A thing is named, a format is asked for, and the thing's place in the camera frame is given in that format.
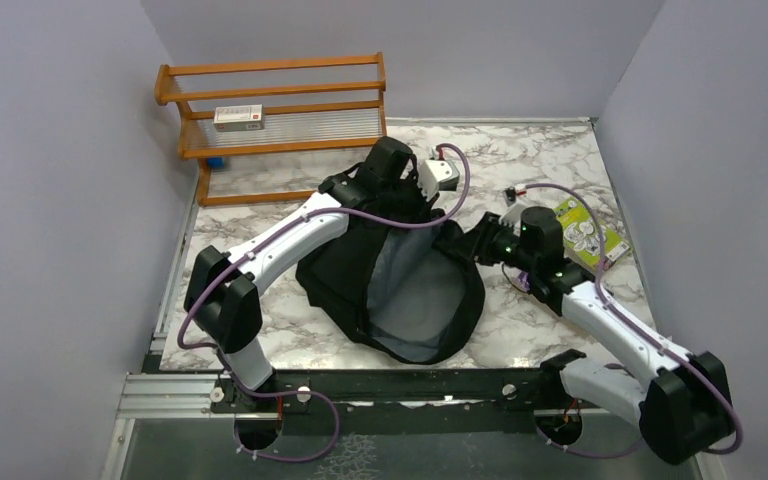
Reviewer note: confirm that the purple treehouse book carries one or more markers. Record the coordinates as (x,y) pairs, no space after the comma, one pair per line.
(522,282)

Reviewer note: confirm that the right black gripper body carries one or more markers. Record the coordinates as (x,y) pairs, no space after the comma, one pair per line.
(495,243)

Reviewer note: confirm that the white red box on shelf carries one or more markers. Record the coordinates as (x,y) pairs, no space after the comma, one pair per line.
(238,118)

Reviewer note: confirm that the black student backpack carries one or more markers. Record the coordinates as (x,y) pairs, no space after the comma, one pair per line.
(404,292)

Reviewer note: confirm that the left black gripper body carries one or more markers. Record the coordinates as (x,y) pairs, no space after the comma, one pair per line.
(407,202)

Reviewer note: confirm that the wooden shelf rack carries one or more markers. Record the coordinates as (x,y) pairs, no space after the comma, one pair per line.
(336,125)

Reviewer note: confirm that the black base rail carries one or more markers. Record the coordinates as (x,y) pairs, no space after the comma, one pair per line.
(398,401)

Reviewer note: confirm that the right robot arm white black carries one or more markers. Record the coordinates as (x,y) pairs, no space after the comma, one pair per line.
(679,401)

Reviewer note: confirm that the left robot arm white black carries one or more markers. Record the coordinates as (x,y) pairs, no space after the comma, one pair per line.
(223,296)

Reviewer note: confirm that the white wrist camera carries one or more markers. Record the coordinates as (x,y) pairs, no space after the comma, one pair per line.
(437,175)
(515,206)

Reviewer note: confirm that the green comic book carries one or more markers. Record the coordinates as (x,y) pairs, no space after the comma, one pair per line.
(587,244)

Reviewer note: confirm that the blue object under shelf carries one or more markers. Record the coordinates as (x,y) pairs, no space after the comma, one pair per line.
(215,162)

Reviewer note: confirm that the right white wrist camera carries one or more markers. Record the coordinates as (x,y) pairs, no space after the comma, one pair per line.
(515,206)

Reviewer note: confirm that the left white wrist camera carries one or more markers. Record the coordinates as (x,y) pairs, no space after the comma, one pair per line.
(437,175)

